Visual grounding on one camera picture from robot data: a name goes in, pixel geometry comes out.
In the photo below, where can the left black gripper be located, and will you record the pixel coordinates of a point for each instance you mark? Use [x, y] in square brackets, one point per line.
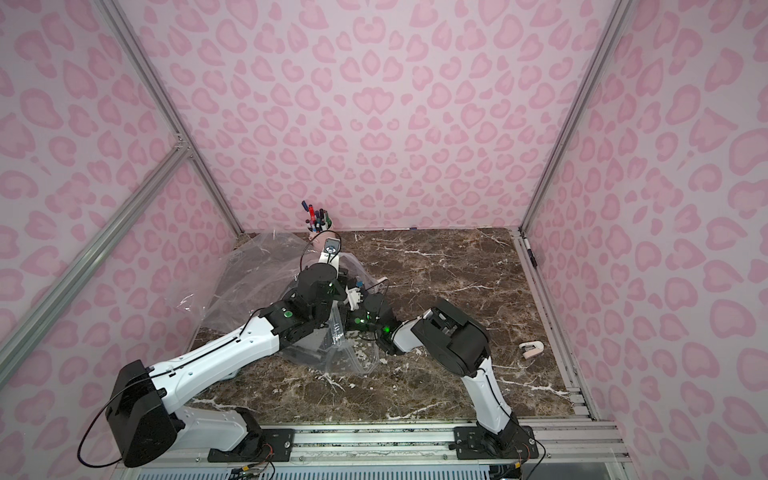
[327, 264]

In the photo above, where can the grey black checked blanket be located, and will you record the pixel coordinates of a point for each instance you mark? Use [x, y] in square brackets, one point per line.
[330, 351]

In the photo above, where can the clear plastic vacuum bag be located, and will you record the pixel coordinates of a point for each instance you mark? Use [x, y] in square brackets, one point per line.
[223, 293]

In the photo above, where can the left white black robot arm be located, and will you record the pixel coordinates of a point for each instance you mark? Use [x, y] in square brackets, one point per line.
[147, 412]

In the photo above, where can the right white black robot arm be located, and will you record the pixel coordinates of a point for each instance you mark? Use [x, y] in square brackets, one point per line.
[459, 344]

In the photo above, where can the white pink bag clip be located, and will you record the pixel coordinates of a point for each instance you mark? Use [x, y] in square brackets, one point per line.
[531, 349]

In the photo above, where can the pink metal pen cup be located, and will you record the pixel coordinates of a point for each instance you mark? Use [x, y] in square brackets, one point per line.
[322, 234]

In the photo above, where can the red marker pen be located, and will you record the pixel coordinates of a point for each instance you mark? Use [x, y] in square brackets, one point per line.
[312, 219]

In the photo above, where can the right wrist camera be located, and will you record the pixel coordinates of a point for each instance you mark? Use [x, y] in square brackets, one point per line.
[355, 296]

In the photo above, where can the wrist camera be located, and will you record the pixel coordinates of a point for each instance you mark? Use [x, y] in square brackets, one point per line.
[330, 252]
[355, 296]

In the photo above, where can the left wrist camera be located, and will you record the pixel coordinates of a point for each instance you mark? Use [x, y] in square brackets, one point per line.
[330, 252]

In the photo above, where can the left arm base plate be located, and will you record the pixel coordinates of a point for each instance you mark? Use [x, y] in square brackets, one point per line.
[273, 445]

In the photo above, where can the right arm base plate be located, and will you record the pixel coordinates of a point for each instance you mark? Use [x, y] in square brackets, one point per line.
[515, 442]

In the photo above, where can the black marker on rail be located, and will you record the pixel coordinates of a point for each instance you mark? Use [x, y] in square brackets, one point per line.
[530, 253]

